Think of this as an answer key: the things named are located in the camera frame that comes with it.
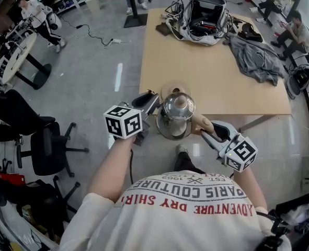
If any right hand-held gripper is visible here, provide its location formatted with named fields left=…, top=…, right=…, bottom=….
left=200, top=120, right=259, bottom=173

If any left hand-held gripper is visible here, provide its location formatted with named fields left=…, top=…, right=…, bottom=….
left=103, top=92, right=162, bottom=147

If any steel electric kettle beige handle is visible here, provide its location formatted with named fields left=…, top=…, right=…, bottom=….
left=155, top=92, right=214, bottom=141

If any person's right forearm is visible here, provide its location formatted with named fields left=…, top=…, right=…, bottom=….
left=232, top=165, right=268, bottom=212

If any person's left forearm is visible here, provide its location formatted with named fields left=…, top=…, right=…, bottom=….
left=87, top=136, right=136, bottom=203

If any beige round kettle base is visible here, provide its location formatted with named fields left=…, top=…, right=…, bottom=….
left=160, top=81, right=191, bottom=99

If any person's grey shoe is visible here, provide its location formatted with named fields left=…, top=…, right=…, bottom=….
left=175, top=143, right=189, bottom=157

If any person's black trouser leg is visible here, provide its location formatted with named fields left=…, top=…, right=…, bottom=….
left=173, top=151, right=206, bottom=175

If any brown flat pouch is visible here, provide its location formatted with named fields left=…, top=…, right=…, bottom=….
left=155, top=22, right=171, bottom=37

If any grey crumpled cloth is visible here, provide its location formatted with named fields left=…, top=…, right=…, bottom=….
left=223, top=32, right=289, bottom=87

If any person's white printed shirt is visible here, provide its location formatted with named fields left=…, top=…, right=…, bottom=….
left=59, top=169, right=293, bottom=251

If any grey open backpack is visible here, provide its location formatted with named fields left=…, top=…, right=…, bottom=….
left=179, top=0, right=235, bottom=47

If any black backpack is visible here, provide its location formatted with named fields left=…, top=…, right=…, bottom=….
left=286, top=66, right=309, bottom=99

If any dark brown bag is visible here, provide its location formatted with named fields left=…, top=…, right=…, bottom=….
left=237, top=21, right=264, bottom=43

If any black equipment case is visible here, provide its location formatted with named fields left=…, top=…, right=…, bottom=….
left=257, top=189, right=309, bottom=251

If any black office chair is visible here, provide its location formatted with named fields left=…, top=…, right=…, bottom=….
left=15, top=174, right=82, bottom=242
left=0, top=87, right=90, bottom=178

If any white round device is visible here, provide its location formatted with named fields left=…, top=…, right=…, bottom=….
left=45, top=5, right=63, bottom=31

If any round white table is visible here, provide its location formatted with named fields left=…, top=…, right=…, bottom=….
left=0, top=31, right=52, bottom=90

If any red box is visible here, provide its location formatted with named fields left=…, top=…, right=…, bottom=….
left=0, top=172, right=26, bottom=186

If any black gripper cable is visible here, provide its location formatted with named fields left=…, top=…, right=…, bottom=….
left=128, top=148, right=134, bottom=186

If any black cable bundle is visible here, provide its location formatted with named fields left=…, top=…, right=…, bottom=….
left=164, top=0, right=188, bottom=19

